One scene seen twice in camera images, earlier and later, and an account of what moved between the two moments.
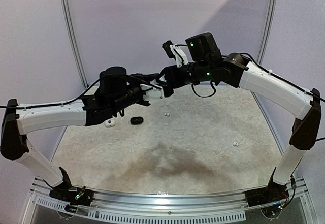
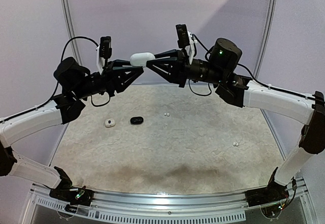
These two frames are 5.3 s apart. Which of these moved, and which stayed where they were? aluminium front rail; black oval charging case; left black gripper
Moved: left black gripper
Stayed: black oval charging case; aluminium front rail
